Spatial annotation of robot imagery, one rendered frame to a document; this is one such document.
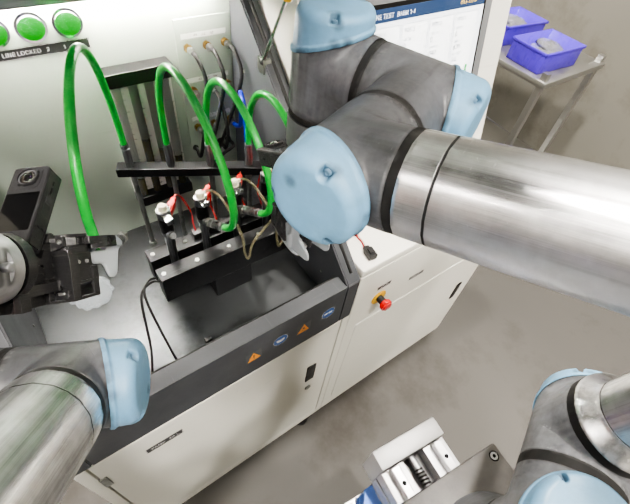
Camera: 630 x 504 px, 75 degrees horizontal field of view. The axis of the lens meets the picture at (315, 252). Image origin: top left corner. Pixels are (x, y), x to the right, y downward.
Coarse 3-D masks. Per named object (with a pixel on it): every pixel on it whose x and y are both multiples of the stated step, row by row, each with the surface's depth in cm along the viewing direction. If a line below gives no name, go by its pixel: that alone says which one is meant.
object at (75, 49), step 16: (80, 48) 61; (64, 64) 56; (96, 64) 71; (64, 80) 55; (64, 96) 54; (64, 112) 53; (112, 112) 82; (80, 160) 54; (80, 176) 54; (80, 192) 54; (80, 208) 55
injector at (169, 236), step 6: (156, 210) 81; (168, 210) 82; (162, 222) 82; (162, 228) 84; (168, 228) 84; (162, 234) 86; (168, 234) 84; (174, 234) 84; (168, 240) 87; (174, 240) 88; (168, 246) 89; (174, 246) 89; (174, 252) 91; (174, 258) 92
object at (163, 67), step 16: (160, 64) 71; (160, 80) 76; (176, 80) 66; (160, 96) 80; (192, 96) 65; (160, 112) 83; (160, 128) 87; (208, 128) 65; (224, 160) 66; (224, 176) 66; (208, 224) 85; (224, 224) 79
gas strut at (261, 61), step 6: (288, 0) 74; (282, 6) 75; (282, 12) 76; (276, 24) 79; (276, 30) 80; (270, 36) 82; (270, 42) 83; (264, 54) 86; (258, 60) 88; (264, 60) 87; (270, 60) 88; (258, 66) 89; (264, 66) 88; (264, 72) 89
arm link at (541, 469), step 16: (528, 464) 49; (544, 464) 47; (560, 464) 46; (576, 464) 46; (512, 480) 50; (528, 480) 47; (544, 480) 44; (560, 480) 43; (576, 480) 43; (592, 480) 43; (608, 480) 45; (512, 496) 47; (528, 496) 44; (544, 496) 42; (560, 496) 42; (576, 496) 42; (592, 496) 43; (608, 496) 43; (624, 496) 45
